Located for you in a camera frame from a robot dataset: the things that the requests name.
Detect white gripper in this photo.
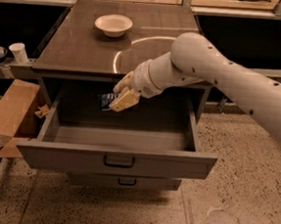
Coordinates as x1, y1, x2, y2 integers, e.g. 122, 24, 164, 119
110, 60, 166, 112

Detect blue rxbar blueberry bar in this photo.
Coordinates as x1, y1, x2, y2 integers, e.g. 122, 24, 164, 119
99, 93, 117, 111

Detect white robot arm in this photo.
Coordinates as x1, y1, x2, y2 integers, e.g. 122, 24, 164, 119
110, 32, 281, 142

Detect open grey top drawer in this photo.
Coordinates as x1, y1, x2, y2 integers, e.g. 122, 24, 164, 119
18, 84, 217, 179

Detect grey drawer cabinet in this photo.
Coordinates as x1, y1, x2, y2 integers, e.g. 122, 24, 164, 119
33, 0, 199, 119

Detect grey lower drawer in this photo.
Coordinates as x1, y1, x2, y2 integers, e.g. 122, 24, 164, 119
68, 172, 181, 191

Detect white bowl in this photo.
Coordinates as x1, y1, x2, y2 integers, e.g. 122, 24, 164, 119
94, 14, 132, 38

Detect white paper cup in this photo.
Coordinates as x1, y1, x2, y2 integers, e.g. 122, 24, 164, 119
9, 42, 28, 64

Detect brown cardboard box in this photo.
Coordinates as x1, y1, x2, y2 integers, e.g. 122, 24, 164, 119
0, 79, 45, 158

